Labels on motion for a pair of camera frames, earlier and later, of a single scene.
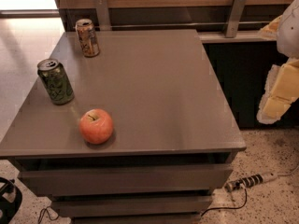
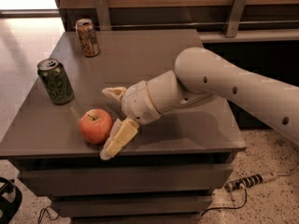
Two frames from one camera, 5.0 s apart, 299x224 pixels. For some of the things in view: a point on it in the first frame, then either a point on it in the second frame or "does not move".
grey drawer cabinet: x=174 y=139 does not move
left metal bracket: x=103 y=14 does not move
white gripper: x=290 y=32 to x=135 y=102
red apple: x=95 y=126 does not move
